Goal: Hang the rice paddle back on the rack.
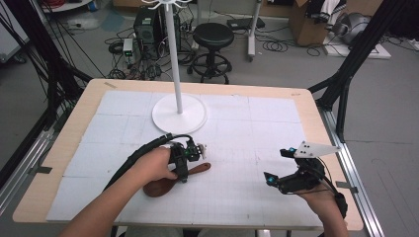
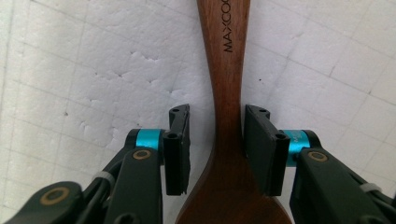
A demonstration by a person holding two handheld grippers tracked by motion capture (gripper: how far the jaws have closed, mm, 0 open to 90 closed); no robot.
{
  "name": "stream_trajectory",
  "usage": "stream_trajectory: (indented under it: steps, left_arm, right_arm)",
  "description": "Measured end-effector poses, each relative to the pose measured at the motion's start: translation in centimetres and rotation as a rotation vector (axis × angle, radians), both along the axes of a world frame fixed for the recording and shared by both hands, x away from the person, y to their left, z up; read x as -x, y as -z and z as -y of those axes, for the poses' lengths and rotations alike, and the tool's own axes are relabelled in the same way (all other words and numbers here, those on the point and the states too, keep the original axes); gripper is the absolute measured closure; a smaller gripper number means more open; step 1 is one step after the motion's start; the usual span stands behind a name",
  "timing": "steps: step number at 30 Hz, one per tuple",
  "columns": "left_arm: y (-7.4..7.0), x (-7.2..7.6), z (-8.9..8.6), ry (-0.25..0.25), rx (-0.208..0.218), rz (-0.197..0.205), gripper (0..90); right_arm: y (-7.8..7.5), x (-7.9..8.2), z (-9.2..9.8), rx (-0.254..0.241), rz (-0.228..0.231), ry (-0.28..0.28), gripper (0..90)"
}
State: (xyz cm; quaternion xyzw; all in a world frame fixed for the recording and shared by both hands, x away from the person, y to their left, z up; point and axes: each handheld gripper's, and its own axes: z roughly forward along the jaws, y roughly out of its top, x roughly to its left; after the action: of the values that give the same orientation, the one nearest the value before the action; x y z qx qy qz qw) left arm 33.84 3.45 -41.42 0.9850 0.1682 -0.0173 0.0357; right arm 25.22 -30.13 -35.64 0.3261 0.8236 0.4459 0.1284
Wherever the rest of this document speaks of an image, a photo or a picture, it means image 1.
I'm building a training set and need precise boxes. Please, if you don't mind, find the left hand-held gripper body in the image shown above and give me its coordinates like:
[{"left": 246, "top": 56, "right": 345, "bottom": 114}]
[{"left": 167, "top": 137, "right": 209, "bottom": 172}]

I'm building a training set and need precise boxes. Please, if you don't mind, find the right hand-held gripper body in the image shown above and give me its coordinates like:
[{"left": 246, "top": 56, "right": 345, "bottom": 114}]
[{"left": 278, "top": 141, "right": 342, "bottom": 196}]

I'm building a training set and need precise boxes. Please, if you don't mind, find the brown wooden spoon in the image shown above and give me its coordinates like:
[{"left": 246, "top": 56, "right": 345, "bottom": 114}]
[{"left": 142, "top": 162, "right": 212, "bottom": 198}]

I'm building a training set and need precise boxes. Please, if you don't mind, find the person's right hand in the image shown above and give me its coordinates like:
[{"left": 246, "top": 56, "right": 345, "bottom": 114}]
[{"left": 295, "top": 189, "right": 338, "bottom": 216}]

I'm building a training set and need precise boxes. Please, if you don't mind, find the person's left hand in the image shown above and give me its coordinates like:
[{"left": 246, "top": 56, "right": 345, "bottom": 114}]
[{"left": 129, "top": 146, "right": 179, "bottom": 190}]

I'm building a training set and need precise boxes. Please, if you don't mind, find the white hook stand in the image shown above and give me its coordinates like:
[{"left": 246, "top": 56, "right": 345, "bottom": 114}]
[{"left": 141, "top": 0, "right": 209, "bottom": 135}]

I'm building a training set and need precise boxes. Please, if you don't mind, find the grey tape piece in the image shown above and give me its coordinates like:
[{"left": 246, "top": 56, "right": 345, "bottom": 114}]
[
  {"left": 335, "top": 181, "right": 359, "bottom": 195},
  {"left": 29, "top": 166, "right": 53, "bottom": 176}
]

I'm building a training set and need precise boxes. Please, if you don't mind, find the white grid mat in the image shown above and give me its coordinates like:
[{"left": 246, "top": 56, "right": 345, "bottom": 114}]
[{"left": 45, "top": 90, "right": 325, "bottom": 230}]

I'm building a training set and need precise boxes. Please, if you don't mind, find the white metal stand leg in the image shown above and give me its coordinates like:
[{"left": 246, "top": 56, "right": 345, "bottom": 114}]
[{"left": 246, "top": 0, "right": 263, "bottom": 63}]

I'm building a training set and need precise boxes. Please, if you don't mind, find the small white power box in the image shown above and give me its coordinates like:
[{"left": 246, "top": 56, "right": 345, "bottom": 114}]
[{"left": 122, "top": 38, "right": 134, "bottom": 57}]

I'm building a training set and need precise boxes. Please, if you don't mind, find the black round stool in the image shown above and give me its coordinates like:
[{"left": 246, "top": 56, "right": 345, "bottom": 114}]
[{"left": 187, "top": 22, "right": 235, "bottom": 85}]

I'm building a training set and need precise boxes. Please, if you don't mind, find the large cardboard box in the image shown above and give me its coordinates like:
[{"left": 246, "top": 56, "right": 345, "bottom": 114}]
[{"left": 289, "top": 0, "right": 334, "bottom": 47}]

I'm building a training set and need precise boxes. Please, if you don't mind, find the black computer tower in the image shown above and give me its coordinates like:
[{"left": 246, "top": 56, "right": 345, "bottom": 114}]
[{"left": 132, "top": 6, "right": 182, "bottom": 60}]

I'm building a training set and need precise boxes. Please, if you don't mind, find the white flat board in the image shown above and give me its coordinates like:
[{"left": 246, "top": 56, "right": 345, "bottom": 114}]
[{"left": 322, "top": 33, "right": 392, "bottom": 60}]

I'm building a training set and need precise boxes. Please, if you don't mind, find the black flat device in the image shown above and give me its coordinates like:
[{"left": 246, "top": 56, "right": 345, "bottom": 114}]
[{"left": 226, "top": 17, "right": 266, "bottom": 31}]

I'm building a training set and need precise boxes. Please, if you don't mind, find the grey round appliance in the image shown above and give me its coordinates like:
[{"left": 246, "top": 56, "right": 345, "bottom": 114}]
[{"left": 332, "top": 12, "right": 372, "bottom": 45}]

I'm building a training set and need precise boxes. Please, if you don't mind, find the black and white clothing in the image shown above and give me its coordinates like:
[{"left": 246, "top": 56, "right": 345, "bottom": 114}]
[{"left": 307, "top": 0, "right": 340, "bottom": 24}]

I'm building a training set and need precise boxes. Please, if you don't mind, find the white cabinet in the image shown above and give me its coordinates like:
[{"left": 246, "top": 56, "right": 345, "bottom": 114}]
[{"left": 0, "top": 6, "right": 31, "bottom": 63}]

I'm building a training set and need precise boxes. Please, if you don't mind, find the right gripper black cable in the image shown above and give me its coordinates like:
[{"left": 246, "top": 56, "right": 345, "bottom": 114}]
[{"left": 315, "top": 157, "right": 349, "bottom": 220}]

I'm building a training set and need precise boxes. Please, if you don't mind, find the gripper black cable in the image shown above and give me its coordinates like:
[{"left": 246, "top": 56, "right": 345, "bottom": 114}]
[
  {"left": 103, "top": 132, "right": 194, "bottom": 192},
  {"left": 315, "top": 157, "right": 349, "bottom": 220}
]

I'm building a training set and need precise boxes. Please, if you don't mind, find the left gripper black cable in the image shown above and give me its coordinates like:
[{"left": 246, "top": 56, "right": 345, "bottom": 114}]
[{"left": 103, "top": 132, "right": 194, "bottom": 192}]

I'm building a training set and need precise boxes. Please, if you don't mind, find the aluminium rail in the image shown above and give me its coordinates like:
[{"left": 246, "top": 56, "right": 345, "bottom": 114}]
[
  {"left": 317, "top": 107, "right": 386, "bottom": 237},
  {"left": 0, "top": 129, "right": 55, "bottom": 215}
]

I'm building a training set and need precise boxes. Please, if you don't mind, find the tangle of black cables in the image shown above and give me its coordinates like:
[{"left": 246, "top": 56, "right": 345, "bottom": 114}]
[{"left": 104, "top": 28, "right": 199, "bottom": 82}]

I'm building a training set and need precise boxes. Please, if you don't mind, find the coiled black cable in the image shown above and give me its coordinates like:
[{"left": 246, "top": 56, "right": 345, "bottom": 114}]
[{"left": 261, "top": 39, "right": 292, "bottom": 53}]

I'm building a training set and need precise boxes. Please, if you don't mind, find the black metal frame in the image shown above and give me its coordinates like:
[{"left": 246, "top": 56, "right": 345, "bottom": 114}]
[
  {"left": 308, "top": 0, "right": 413, "bottom": 143},
  {"left": 0, "top": 0, "right": 95, "bottom": 191}
]

